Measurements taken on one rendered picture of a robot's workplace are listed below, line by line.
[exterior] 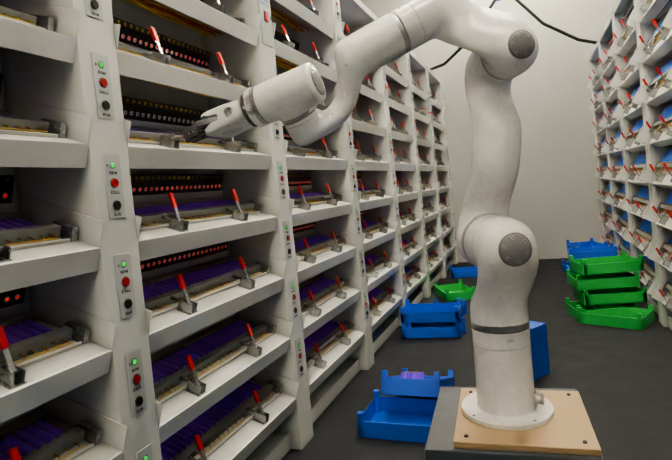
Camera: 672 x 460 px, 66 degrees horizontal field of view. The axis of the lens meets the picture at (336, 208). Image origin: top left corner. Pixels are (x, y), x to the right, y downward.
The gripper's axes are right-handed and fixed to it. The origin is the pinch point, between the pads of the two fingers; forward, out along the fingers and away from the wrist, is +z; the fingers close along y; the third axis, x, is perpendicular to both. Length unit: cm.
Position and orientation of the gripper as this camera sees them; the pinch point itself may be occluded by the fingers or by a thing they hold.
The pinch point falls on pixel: (195, 133)
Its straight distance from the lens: 120.7
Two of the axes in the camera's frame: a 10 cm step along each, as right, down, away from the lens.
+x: -2.9, -9.6, 0.4
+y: 3.6, -0.7, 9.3
